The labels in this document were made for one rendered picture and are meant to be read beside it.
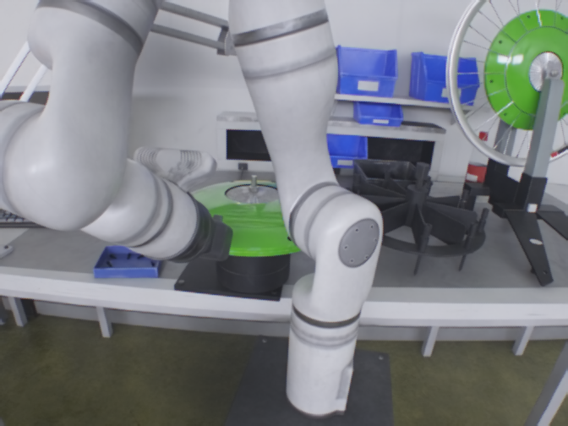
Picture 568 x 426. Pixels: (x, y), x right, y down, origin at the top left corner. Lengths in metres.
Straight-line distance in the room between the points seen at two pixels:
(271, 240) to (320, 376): 0.20
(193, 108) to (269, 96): 1.26
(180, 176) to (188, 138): 1.25
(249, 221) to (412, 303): 0.35
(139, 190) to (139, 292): 0.48
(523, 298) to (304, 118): 0.63
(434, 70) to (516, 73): 0.58
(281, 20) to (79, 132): 0.19
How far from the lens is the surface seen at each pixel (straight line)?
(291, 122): 0.36
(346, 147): 1.56
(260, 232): 0.57
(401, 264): 0.86
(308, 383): 0.54
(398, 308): 0.74
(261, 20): 0.33
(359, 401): 0.62
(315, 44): 0.34
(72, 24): 0.24
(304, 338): 0.49
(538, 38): 1.12
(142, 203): 0.29
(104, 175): 0.23
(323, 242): 0.40
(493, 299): 0.82
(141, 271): 0.77
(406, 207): 0.90
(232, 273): 0.68
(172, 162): 0.39
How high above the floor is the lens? 1.32
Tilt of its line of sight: 22 degrees down
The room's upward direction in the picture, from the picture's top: 3 degrees clockwise
